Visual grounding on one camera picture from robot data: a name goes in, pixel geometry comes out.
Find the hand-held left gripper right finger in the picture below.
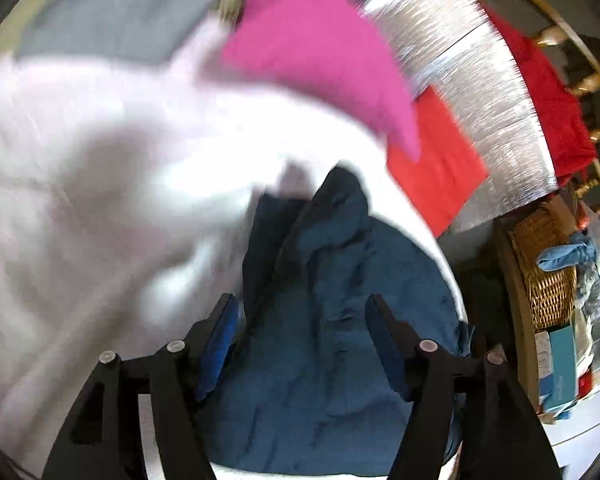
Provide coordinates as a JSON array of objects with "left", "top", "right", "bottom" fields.
[{"left": 365, "top": 293, "right": 564, "bottom": 480}]

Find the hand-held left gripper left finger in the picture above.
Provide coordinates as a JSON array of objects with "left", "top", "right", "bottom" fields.
[{"left": 40, "top": 292, "right": 241, "bottom": 480}]

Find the navy zip jacket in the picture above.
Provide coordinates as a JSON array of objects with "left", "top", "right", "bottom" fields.
[{"left": 197, "top": 166, "right": 475, "bottom": 478}]

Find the wooden side table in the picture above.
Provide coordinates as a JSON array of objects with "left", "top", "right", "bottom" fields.
[{"left": 494, "top": 195, "right": 553, "bottom": 413}]

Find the white cardboard box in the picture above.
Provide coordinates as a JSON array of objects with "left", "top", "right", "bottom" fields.
[{"left": 532, "top": 330, "right": 554, "bottom": 407}]

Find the teal cardboard box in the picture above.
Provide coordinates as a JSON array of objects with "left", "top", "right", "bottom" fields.
[{"left": 547, "top": 324, "right": 582, "bottom": 411}]

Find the wicker basket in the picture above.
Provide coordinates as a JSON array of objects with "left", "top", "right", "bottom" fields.
[{"left": 507, "top": 205, "right": 582, "bottom": 333}]

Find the white bed sheet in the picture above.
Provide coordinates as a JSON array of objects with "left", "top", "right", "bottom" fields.
[{"left": 0, "top": 10, "right": 470, "bottom": 480}]

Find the red pillow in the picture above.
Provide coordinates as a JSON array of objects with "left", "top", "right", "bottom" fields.
[{"left": 386, "top": 85, "right": 491, "bottom": 238}]

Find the light blue cloth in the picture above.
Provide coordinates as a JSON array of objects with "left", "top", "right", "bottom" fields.
[{"left": 536, "top": 232, "right": 600, "bottom": 321}]

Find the red garment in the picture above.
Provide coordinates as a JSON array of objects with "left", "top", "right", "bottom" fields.
[{"left": 484, "top": 4, "right": 598, "bottom": 189}]

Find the magenta pillow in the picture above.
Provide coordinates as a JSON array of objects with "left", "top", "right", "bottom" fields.
[{"left": 220, "top": 0, "right": 423, "bottom": 163}]

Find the wooden stair railing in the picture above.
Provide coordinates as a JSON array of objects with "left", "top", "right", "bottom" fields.
[{"left": 470, "top": 0, "right": 600, "bottom": 241}]

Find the grey garment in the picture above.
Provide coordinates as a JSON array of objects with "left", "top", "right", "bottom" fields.
[{"left": 17, "top": 0, "right": 255, "bottom": 67}]

